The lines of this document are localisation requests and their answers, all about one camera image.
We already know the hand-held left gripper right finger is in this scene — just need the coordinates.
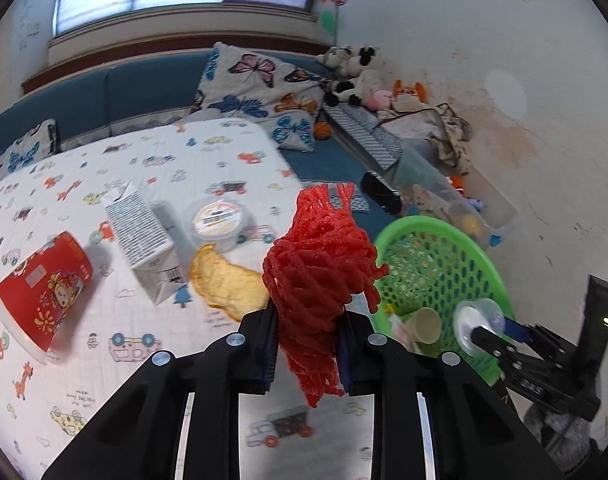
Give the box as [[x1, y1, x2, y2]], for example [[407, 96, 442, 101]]
[[334, 310, 567, 480]]

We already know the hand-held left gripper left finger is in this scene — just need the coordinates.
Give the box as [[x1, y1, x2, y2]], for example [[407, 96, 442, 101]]
[[41, 305, 279, 480]]

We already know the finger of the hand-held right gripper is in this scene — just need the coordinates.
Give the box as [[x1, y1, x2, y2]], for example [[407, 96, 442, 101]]
[[470, 326, 522, 361], [501, 316, 541, 345]]

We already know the clear plastic cup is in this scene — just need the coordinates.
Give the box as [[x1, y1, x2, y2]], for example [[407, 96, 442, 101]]
[[453, 299, 507, 356]]

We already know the beige paper cup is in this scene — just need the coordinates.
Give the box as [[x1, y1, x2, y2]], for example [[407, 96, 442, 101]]
[[401, 306, 442, 345]]

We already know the red mesh net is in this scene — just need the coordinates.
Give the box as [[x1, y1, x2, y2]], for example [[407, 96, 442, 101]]
[[262, 183, 389, 408]]

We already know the green plastic basket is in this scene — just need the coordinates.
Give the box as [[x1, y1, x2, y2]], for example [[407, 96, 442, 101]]
[[371, 216, 515, 386]]

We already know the round plastic container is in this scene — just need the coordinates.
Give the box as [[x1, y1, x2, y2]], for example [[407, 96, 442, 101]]
[[182, 196, 253, 253]]

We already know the printed cartoon blanket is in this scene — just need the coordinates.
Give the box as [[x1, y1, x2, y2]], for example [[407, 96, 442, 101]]
[[0, 119, 379, 480]]

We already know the clear storage box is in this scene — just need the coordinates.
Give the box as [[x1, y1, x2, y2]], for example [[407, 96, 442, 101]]
[[391, 152, 517, 241]]

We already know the white printed carton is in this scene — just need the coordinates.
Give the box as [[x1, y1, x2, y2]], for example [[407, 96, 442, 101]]
[[102, 181, 189, 306]]

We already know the beige printed cloth bag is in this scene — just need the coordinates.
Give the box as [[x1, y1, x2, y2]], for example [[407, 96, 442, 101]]
[[384, 102, 472, 173]]

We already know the grey patterned mat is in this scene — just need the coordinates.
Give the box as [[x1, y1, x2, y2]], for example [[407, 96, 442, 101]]
[[324, 105, 405, 171]]

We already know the red paper cup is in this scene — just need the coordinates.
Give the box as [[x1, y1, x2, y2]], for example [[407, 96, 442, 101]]
[[0, 231, 93, 365]]

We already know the orange fox plush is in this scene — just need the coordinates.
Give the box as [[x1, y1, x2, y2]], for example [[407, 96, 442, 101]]
[[391, 80, 427, 111]]

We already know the large butterfly pillow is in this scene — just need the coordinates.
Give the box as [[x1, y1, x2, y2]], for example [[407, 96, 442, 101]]
[[191, 42, 329, 153]]

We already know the black white cow plush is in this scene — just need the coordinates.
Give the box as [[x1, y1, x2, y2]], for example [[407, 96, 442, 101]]
[[318, 46, 377, 78], [324, 70, 385, 107]]

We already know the blue sofa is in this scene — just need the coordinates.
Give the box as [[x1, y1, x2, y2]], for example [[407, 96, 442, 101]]
[[0, 47, 415, 221]]

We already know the small butterfly pillow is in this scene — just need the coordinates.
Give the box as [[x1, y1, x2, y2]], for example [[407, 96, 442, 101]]
[[0, 119, 58, 188]]

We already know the colourful pinwheel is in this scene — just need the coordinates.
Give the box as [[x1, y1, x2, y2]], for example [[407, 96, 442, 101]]
[[316, 0, 347, 43]]

